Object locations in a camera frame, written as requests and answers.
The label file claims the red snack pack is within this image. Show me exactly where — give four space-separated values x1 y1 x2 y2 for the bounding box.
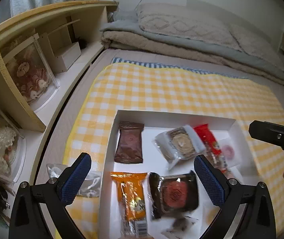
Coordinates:
193 124 233 178

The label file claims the pink candy clear pack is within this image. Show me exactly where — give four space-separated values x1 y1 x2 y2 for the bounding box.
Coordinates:
218 138 241 167

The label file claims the black red round cake pack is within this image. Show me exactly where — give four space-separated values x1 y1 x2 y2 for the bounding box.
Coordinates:
148 171 199 219

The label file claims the clear brown cookie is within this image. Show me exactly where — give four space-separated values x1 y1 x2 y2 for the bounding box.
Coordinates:
153 125 206 170

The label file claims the orange snack bar pack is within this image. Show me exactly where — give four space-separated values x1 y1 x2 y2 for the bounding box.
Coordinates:
111 172 148 238

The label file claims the brown chocolate snack pack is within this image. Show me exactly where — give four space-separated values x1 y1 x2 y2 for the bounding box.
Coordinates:
114 121 144 164

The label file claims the crumpled clear plastic wrapper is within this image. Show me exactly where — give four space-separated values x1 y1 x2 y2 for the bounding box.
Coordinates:
46 164 102 198

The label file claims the yellow checkered cloth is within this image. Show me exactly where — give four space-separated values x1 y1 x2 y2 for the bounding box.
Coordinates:
63 63 284 238

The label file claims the white cardboard tray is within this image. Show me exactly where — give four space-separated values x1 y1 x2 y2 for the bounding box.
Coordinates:
98 110 261 238

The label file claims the white doll in dome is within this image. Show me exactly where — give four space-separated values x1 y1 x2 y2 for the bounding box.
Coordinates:
0 109 27 184

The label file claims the right beige pillow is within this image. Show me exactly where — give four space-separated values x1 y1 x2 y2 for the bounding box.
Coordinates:
227 23 284 71

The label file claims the beige pillow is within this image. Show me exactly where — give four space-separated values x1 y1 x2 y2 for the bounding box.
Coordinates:
227 23 284 71
137 3 241 51

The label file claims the doll in clear case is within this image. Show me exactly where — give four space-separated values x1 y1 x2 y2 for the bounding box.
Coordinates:
1 34 60 112

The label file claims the small wooden drawer box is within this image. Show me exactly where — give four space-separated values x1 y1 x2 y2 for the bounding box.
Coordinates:
38 16 81 74

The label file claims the wooden bedside shelf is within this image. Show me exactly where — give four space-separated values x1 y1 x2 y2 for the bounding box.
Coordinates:
0 0 117 220

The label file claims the left beige pillow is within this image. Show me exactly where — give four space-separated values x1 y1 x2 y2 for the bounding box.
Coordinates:
137 3 241 51

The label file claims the beige folded blanket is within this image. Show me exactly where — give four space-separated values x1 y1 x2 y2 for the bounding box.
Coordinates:
101 30 284 85

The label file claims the grey blue duvet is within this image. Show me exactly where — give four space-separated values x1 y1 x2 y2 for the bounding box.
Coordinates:
100 14 284 77

